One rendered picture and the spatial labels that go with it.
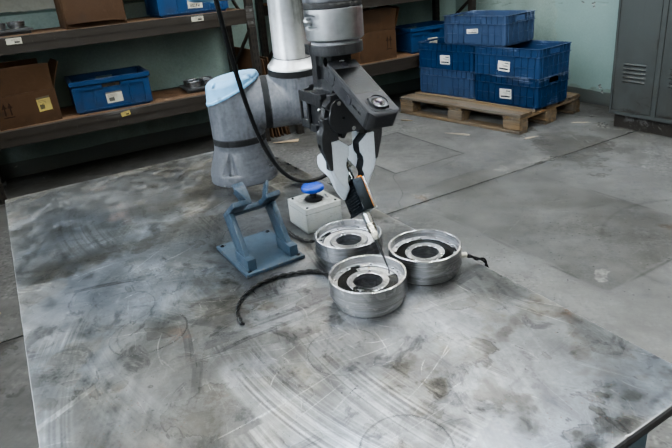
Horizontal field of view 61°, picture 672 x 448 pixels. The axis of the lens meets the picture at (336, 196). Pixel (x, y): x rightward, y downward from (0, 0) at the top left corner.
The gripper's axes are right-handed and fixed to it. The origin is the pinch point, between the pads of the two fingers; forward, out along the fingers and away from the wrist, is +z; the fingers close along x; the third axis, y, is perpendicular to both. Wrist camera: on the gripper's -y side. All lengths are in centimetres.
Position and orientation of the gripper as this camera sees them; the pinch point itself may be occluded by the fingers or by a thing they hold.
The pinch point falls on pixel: (355, 189)
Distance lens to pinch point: 79.9
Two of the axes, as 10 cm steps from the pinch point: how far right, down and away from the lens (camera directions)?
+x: -8.4, 2.6, -4.7
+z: 0.8, 9.2, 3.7
